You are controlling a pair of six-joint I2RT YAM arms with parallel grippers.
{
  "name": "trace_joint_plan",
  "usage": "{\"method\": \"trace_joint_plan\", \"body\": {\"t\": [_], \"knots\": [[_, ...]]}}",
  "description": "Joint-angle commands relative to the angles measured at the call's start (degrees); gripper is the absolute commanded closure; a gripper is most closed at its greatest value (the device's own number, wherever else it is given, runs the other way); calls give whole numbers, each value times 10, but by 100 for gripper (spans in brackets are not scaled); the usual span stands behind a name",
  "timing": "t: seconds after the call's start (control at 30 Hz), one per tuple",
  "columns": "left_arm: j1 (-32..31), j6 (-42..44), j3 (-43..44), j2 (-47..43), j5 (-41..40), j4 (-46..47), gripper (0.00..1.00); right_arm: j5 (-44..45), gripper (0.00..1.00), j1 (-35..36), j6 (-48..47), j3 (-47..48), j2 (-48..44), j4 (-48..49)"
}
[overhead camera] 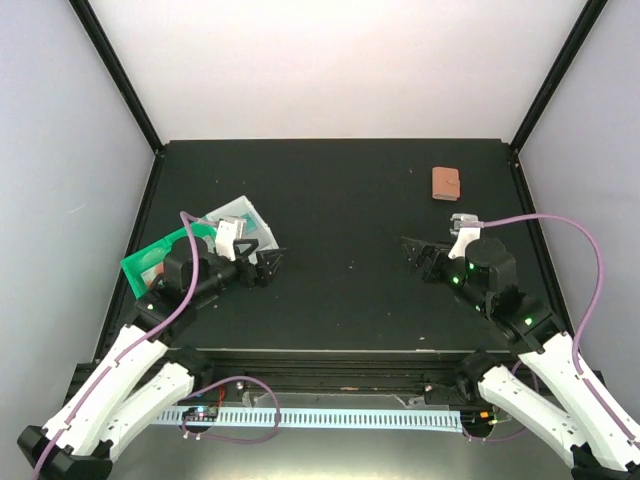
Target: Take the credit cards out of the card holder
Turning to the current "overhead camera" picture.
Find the red circle card in bin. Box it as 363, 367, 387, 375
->
141, 262, 164, 287

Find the white slotted cable duct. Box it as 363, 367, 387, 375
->
152, 406, 463, 433

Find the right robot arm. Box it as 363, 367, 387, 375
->
401, 237, 639, 479

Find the small circuit board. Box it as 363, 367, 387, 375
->
182, 406, 219, 422

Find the right black frame post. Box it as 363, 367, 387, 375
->
510, 0, 608, 154

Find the green plastic bin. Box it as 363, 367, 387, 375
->
121, 222, 216, 299

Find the teal card in bin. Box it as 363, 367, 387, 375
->
241, 212, 257, 236

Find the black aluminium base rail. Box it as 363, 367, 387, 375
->
64, 347, 606, 406

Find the black frame post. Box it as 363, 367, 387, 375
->
68, 0, 164, 155
510, 0, 608, 154

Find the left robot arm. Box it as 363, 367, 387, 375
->
17, 236, 284, 479

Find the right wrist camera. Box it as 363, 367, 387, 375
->
448, 213, 484, 260

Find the white plastic bin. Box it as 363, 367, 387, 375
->
205, 195, 279, 250

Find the left black frame post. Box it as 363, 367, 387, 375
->
68, 0, 164, 155

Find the pink leather card holder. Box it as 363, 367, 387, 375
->
432, 166, 460, 201

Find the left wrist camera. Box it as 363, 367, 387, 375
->
215, 216, 246, 261

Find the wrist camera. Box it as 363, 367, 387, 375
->
215, 216, 246, 261
448, 213, 484, 260

